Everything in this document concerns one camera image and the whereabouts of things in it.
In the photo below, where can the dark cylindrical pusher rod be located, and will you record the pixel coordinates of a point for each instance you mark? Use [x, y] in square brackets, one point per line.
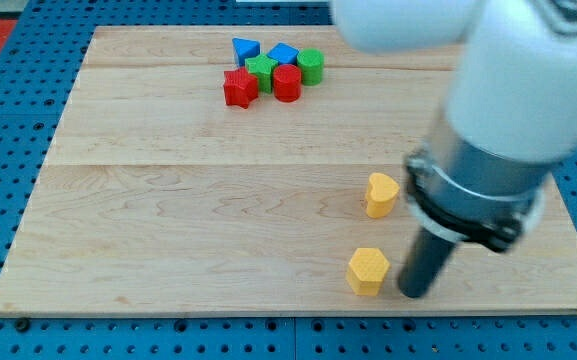
[424, 262]

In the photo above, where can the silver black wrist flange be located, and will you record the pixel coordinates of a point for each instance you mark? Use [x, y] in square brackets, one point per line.
[462, 192]

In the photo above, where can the yellow heart block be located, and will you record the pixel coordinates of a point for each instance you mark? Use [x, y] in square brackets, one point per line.
[381, 194]

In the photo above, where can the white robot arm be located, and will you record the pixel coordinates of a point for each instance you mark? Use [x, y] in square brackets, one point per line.
[509, 117]

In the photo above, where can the yellow hexagon block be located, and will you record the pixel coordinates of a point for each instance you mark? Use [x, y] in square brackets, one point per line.
[366, 271]

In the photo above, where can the green cylinder block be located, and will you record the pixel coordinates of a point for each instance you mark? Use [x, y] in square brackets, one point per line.
[311, 63]

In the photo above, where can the red cylinder block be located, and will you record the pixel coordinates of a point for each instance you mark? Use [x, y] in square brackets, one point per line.
[287, 83]

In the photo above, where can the blue cube block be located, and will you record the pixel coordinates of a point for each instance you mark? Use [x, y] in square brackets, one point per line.
[284, 54]

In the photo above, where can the green star block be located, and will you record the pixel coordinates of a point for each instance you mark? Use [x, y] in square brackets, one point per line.
[262, 67]

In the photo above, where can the red star block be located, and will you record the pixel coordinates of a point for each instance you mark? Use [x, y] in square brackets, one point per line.
[240, 87]

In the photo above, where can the wooden board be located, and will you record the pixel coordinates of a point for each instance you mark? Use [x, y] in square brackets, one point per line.
[157, 200]

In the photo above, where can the blue triangle block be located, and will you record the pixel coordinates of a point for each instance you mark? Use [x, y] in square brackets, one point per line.
[244, 49]

